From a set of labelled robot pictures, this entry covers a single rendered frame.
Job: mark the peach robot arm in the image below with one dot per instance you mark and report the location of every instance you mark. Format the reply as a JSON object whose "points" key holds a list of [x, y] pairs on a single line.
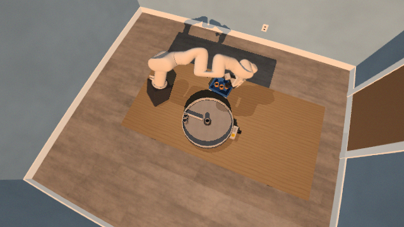
{"points": [[165, 61]]}

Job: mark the blue crate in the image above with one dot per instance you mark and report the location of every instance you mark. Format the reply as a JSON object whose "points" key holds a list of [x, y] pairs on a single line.
{"points": [[225, 92]]}

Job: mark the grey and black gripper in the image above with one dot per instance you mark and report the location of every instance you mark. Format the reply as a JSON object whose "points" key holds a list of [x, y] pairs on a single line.
{"points": [[234, 83]]}

